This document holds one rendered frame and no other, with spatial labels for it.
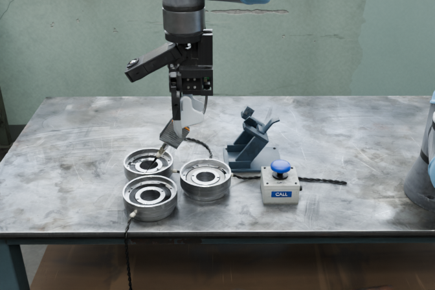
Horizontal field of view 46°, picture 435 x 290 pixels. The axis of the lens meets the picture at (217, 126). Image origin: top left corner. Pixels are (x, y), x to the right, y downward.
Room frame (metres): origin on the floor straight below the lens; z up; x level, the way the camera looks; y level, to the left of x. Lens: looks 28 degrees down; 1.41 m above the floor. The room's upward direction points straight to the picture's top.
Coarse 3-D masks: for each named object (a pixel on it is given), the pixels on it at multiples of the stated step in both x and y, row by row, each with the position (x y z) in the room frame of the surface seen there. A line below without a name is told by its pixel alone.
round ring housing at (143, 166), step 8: (136, 152) 0.96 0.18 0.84; (144, 152) 0.97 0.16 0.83; (152, 152) 0.98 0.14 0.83; (168, 152) 0.96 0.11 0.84; (128, 160) 0.94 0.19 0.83; (152, 160) 0.95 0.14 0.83; (168, 160) 0.95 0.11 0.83; (128, 168) 0.89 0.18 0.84; (136, 168) 0.91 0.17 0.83; (144, 168) 0.94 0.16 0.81; (152, 168) 0.95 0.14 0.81; (160, 168) 0.91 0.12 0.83; (168, 168) 0.90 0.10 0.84; (128, 176) 0.89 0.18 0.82; (136, 176) 0.88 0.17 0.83; (168, 176) 0.90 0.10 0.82
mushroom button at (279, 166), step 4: (276, 160) 0.87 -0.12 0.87; (280, 160) 0.87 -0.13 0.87; (284, 160) 0.88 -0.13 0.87; (272, 164) 0.86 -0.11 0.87; (276, 164) 0.86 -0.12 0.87; (280, 164) 0.86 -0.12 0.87; (284, 164) 0.86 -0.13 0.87; (288, 164) 0.86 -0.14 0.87; (272, 168) 0.85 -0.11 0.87; (276, 168) 0.85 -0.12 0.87; (280, 168) 0.84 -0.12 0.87; (284, 168) 0.84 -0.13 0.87; (288, 168) 0.85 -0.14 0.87; (276, 172) 0.84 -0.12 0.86; (280, 172) 0.84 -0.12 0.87; (284, 172) 0.84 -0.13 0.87
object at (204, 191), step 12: (192, 168) 0.91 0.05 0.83; (216, 168) 0.92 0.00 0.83; (228, 168) 0.90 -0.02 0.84; (180, 180) 0.87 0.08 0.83; (192, 180) 0.87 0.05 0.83; (204, 180) 0.90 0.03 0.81; (216, 180) 0.87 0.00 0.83; (228, 180) 0.86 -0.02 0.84; (192, 192) 0.84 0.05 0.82; (204, 192) 0.83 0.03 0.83; (216, 192) 0.83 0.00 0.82
